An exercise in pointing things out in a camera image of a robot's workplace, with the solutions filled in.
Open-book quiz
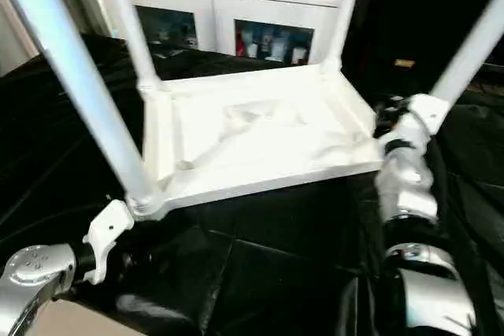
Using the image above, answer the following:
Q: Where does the white plastic table leg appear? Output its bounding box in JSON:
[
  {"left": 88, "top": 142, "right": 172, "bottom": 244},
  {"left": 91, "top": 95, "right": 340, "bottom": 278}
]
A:
[
  {"left": 0, "top": 0, "right": 163, "bottom": 219},
  {"left": 428, "top": 0, "right": 504, "bottom": 110},
  {"left": 318, "top": 0, "right": 368, "bottom": 74},
  {"left": 100, "top": 0, "right": 165, "bottom": 98}
]

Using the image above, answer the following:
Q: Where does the black plastic mat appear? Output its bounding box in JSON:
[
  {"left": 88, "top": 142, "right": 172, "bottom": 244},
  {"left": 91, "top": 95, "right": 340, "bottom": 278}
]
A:
[{"left": 0, "top": 31, "right": 504, "bottom": 336}]

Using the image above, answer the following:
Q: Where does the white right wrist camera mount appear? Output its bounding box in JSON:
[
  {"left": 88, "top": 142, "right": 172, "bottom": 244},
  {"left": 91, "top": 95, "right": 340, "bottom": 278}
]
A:
[{"left": 405, "top": 93, "right": 452, "bottom": 137}]

